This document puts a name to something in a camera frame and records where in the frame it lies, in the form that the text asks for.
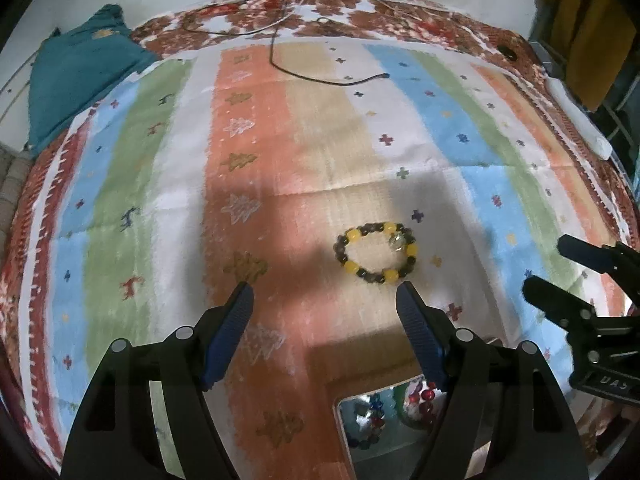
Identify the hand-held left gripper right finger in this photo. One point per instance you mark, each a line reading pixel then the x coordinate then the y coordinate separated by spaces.
pixel 420 335

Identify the teal pillow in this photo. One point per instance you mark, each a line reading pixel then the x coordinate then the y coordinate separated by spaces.
pixel 80 70

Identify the silver metal tin box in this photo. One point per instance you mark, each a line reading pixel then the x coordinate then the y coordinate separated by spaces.
pixel 390 452

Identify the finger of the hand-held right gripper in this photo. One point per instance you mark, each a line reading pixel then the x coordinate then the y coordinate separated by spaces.
pixel 550 295
pixel 595 255

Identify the red floral bedsheet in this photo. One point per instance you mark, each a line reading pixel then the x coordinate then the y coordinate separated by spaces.
pixel 350 10

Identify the grey folded quilt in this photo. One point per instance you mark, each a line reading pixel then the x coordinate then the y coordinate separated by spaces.
pixel 10 185

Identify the white power strip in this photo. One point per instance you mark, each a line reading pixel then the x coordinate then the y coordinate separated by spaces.
pixel 580 115

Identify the small black round object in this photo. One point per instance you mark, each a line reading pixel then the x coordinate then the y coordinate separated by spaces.
pixel 508 51

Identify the brown hanging garment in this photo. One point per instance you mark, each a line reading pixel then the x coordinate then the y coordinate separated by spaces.
pixel 585 25

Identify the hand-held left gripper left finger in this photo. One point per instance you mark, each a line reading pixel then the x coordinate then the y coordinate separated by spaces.
pixel 227 340

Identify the striped colourful blanket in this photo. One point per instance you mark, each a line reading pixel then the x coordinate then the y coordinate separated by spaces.
pixel 250 135

